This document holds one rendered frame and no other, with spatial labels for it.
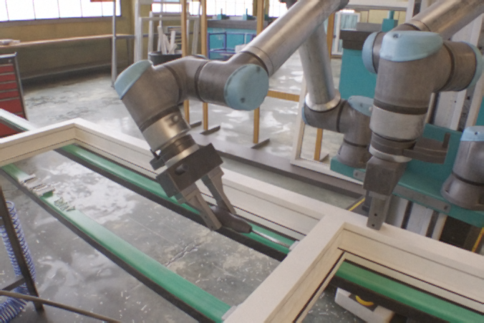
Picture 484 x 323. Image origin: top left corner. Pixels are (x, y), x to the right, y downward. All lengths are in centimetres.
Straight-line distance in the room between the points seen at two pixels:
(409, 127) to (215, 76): 36
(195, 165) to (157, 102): 14
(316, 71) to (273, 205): 69
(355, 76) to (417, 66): 381
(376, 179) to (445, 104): 100
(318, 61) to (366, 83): 305
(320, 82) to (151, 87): 83
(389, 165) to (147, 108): 44
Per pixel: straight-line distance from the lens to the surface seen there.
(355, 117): 143
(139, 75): 66
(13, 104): 398
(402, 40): 55
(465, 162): 133
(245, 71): 63
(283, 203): 73
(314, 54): 127
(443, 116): 155
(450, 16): 85
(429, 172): 153
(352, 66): 435
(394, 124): 56
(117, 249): 73
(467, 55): 66
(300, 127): 295
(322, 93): 139
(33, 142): 130
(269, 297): 51
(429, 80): 57
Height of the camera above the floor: 130
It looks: 24 degrees down
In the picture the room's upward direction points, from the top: 1 degrees clockwise
